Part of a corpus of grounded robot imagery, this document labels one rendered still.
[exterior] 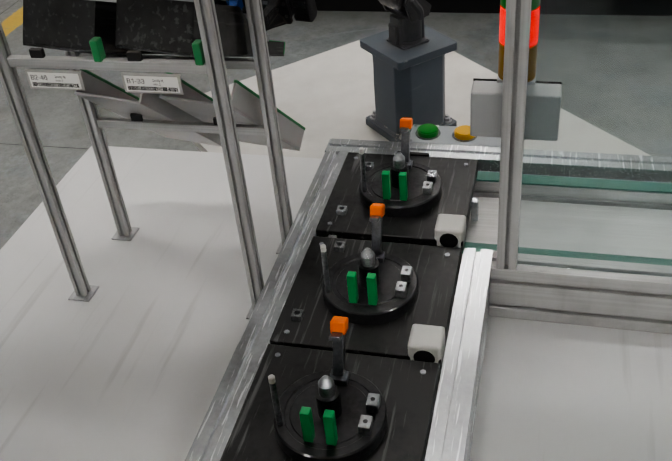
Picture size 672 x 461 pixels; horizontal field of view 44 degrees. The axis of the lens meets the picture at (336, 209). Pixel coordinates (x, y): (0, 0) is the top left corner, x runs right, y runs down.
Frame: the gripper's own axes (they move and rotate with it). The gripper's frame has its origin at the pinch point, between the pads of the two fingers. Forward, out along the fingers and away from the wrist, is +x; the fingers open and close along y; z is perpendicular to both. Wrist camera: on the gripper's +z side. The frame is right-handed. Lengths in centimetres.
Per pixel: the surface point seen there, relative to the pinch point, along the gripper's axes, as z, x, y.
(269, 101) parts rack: -6.1, 12.2, 7.7
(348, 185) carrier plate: -26.9, 9.2, 16.6
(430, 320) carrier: -20, 36, 41
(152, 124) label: -10.9, 16.8, -13.6
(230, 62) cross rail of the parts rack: 0.2, 11.2, 2.1
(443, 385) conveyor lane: -19, 46, 46
